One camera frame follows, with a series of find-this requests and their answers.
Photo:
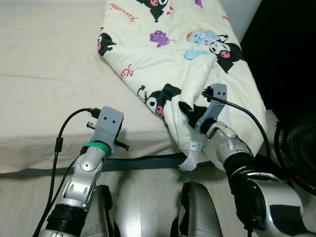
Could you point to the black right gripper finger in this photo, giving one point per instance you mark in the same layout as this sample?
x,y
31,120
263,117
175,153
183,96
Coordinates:
x,y
186,110

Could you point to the cream cartoon print blanket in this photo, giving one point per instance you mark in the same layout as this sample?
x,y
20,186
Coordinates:
x,y
163,59

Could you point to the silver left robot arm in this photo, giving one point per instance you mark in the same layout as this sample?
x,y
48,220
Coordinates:
x,y
79,182

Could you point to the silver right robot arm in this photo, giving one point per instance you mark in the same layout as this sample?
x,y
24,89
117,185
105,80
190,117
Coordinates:
x,y
227,143

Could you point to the robot left leg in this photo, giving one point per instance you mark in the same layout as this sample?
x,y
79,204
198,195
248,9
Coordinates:
x,y
98,212

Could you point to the robot leg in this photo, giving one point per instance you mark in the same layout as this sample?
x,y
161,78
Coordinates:
x,y
98,212
197,212

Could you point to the robot right leg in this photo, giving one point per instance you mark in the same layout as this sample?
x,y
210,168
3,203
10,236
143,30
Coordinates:
x,y
197,212

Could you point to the black floor fan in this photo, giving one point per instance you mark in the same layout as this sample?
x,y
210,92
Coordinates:
x,y
296,148

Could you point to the cream sheeted mattress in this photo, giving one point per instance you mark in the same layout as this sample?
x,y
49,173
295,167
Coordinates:
x,y
49,64

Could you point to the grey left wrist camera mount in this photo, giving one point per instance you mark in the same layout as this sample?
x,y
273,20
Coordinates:
x,y
108,121

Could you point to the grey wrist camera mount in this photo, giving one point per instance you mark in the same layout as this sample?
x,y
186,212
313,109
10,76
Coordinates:
x,y
218,91
108,121

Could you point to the dark bed frame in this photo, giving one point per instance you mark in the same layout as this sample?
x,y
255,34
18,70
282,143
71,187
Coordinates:
x,y
148,160

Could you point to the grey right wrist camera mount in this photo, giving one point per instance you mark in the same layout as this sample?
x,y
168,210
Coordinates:
x,y
218,91

